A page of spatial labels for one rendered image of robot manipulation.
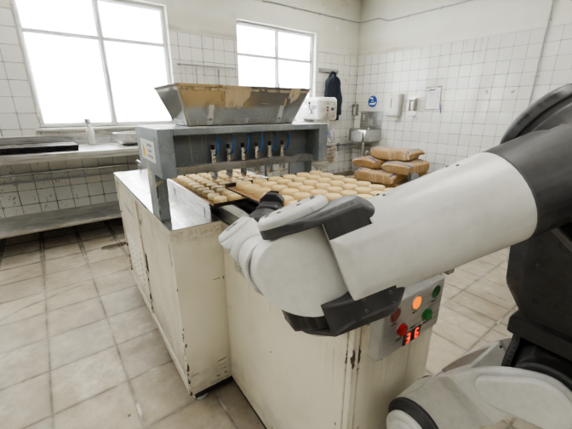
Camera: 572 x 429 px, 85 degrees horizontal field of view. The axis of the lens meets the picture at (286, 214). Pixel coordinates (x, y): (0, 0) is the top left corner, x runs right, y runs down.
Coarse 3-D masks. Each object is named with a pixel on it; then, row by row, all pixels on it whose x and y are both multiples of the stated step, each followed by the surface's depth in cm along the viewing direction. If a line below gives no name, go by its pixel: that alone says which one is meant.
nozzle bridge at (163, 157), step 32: (160, 128) 104; (192, 128) 104; (224, 128) 111; (256, 128) 118; (288, 128) 126; (320, 128) 135; (160, 160) 101; (192, 160) 116; (224, 160) 123; (256, 160) 125; (288, 160) 134; (320, 160) 140; (160, 192) 114
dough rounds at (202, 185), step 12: (180, 180) 148; (192, 180) 147; (204, 180) 147; (216, 180) 147; (228, 180) 150; (240, 180) 147; (192, 192) 134; (204, 192) 126; (216, 192) 131; (228, 192) 126
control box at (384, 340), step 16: (416, 288) 74; (432, 288) 77; (400, 304) 69; (432, 304) 79; (384, 320) 67; (400, 320) 71; (416, 320) 76; (432, 320) 81; (384, 336) 69; (400, 336) 73; (368, 352) 73; (384, 352) 71
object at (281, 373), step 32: (224, 224) 117; (224, 256) 123; (256, 320) 109; (256, 352) 114; (288, 352) 94; (320, 352) 80; (352, 352) 70; (416, 352) 88; (256, 384) 120; (288, 384) 98; (320, 384) 83; (352, 384) 73; (384, 384) 82; (288, 416) 102; (320, 416) 86; (352, 416) 77; (384, 416) 87
